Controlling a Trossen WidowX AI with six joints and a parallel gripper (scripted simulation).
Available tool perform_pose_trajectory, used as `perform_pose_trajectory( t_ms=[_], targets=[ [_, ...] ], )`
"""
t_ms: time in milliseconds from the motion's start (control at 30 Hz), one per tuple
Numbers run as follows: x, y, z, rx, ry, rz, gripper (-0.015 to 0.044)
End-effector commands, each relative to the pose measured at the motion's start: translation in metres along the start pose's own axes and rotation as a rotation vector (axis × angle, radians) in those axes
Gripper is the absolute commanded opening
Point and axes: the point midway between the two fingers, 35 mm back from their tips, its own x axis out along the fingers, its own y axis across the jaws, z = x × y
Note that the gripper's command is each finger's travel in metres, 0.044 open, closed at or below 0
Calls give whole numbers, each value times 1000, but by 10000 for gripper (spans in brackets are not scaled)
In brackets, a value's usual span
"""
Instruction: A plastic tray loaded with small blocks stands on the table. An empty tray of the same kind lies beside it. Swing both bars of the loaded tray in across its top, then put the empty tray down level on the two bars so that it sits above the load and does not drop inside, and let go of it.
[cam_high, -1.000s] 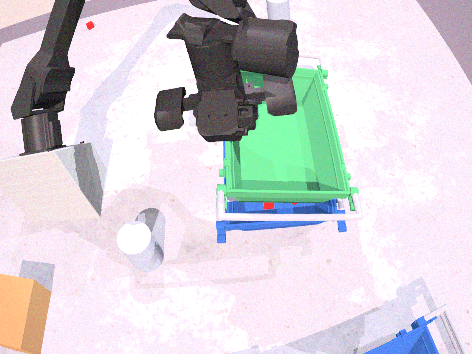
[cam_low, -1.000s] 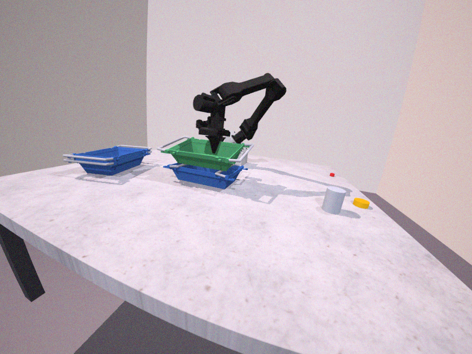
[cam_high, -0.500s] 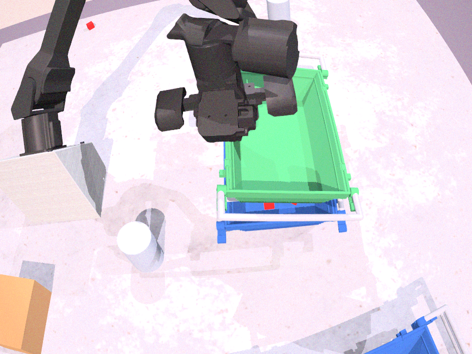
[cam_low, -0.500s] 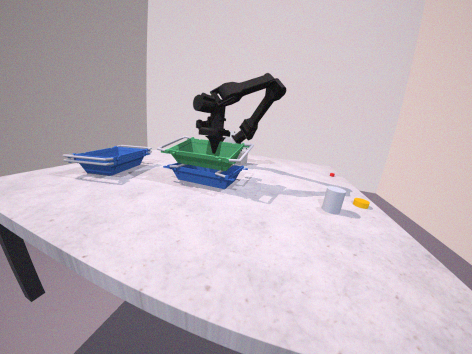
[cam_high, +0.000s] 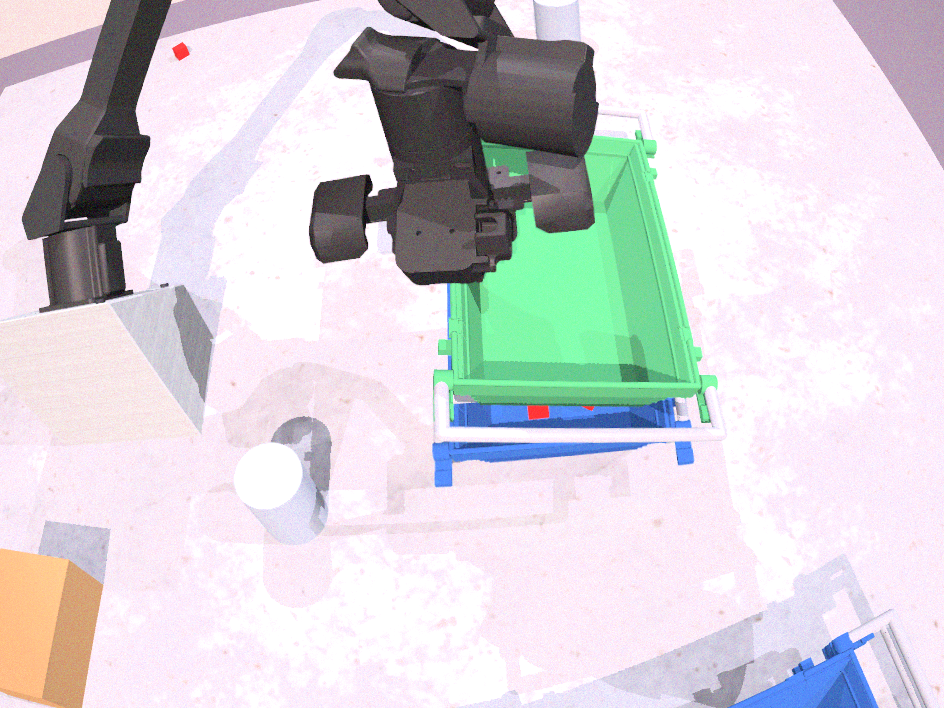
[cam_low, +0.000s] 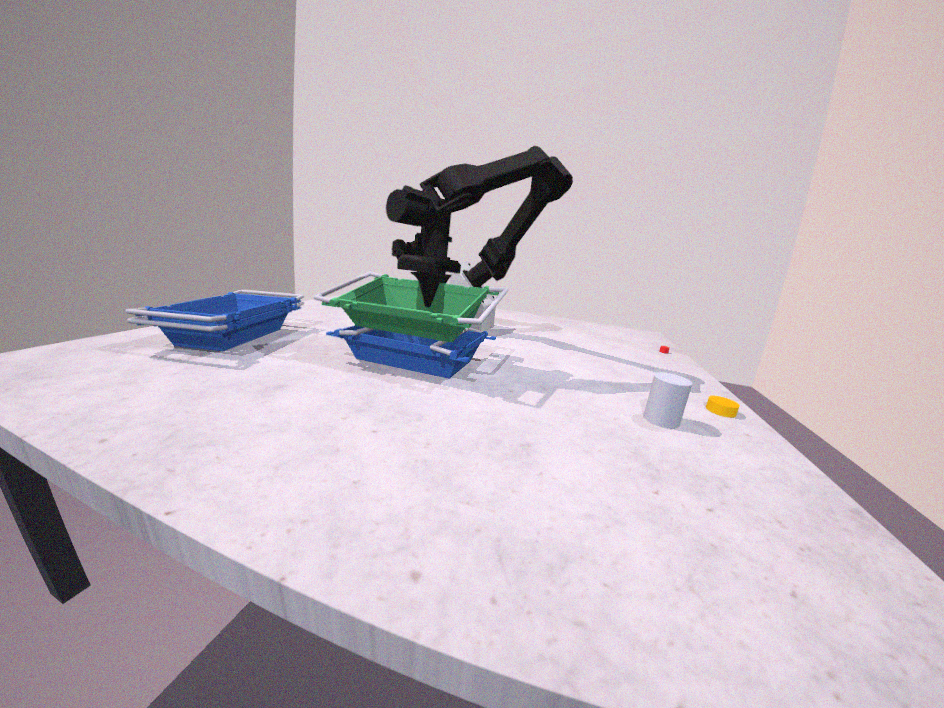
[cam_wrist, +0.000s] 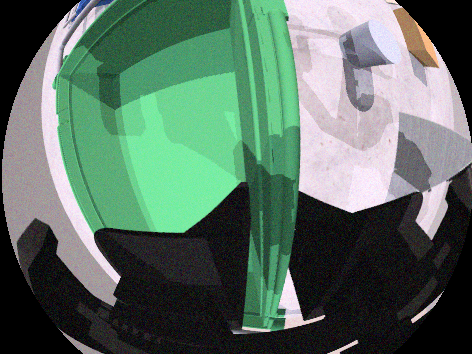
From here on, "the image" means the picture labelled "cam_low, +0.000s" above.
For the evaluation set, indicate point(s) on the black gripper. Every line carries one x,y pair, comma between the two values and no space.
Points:
432,263

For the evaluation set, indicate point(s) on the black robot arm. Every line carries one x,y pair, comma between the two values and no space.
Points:
464,185

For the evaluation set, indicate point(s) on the grey cylinder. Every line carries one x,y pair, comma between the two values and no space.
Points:
667,399

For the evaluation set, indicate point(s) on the yellow short cylinder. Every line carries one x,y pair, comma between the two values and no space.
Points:
722,406

